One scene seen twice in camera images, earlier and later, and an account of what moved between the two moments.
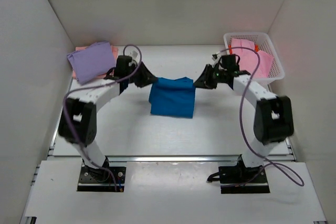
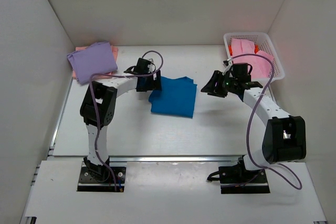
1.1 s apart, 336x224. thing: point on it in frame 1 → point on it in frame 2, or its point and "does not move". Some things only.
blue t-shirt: [172, 97] does not move
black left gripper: [140, 74] → [149, 84]
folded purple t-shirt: [93, 61] does not move
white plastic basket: [264, 43] does not move
